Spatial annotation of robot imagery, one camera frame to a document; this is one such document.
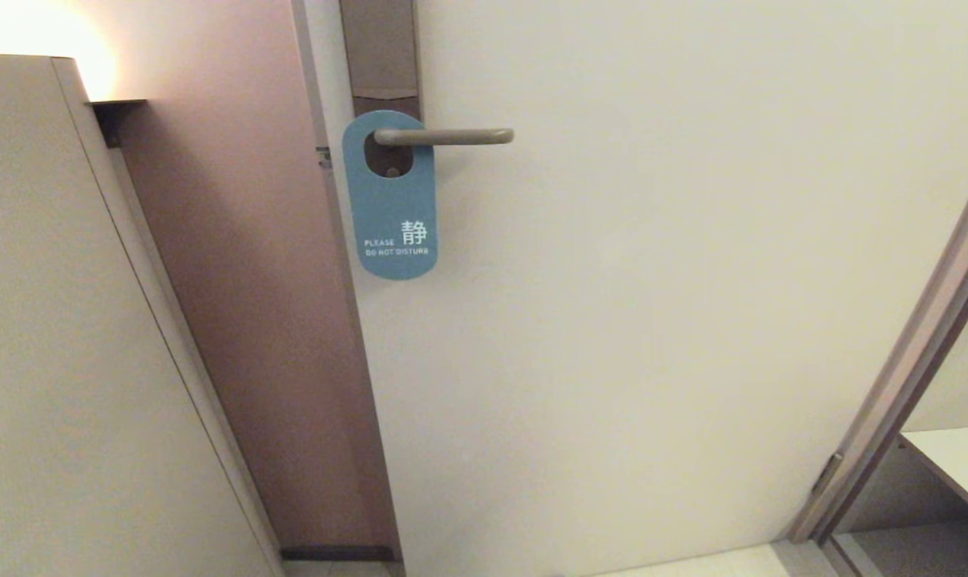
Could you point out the dark baseboard strip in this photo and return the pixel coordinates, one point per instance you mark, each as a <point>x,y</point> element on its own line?
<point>336,552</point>

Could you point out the beige closet shelf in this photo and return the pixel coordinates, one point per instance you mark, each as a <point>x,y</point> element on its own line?
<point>961,465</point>

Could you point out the brown door lock plate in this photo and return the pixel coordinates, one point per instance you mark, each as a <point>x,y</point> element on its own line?
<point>380,48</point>

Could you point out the dark wall lamp bracket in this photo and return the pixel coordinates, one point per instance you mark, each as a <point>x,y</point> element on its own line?
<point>115,116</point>

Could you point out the white and blue door hanger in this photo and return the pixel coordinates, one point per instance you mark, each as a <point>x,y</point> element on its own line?
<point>392,208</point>

